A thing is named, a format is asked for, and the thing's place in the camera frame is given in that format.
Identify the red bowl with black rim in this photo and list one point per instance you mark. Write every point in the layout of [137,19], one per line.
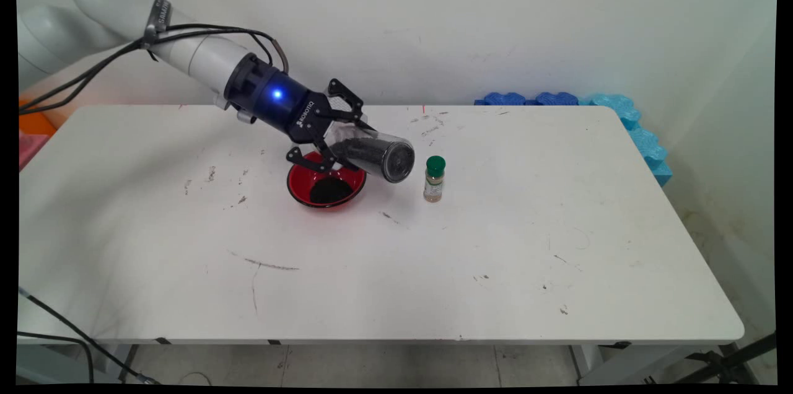
[297,186]

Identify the black tripod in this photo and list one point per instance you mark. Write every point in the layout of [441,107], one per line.
[753,344]

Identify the light blue foam mat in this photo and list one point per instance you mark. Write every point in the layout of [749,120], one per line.
[619,109]

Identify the clear jar of black seeds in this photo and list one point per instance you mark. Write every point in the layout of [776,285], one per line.
[378,155]

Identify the black seeds pile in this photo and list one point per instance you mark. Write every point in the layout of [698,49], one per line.
[331,191]

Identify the pink foam block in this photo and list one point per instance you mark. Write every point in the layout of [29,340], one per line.
[31,149]

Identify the small spice bottle green cap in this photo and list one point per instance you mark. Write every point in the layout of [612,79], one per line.
[433,186]

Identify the grey table leg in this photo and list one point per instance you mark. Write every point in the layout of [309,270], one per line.
[114,360]

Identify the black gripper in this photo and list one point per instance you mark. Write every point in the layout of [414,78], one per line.
[279,103]

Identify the orange object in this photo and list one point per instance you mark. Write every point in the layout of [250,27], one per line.
[36,120]

